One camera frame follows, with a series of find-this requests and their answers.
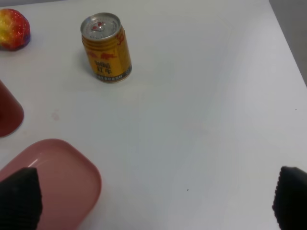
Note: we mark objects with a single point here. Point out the red herbal tea can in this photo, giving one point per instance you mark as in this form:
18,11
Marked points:
11,112

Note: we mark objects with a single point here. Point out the gold energy drink can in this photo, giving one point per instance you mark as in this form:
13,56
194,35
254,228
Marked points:
105,43

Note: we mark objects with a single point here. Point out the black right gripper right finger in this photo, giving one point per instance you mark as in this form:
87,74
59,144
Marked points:
290,200

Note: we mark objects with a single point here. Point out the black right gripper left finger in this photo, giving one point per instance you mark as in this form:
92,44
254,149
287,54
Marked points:
20,200

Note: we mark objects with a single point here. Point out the red yellow dimpled ball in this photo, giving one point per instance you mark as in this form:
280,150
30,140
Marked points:
15,30

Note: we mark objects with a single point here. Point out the pink plastic plate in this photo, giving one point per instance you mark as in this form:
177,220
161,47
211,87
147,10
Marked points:
70,183

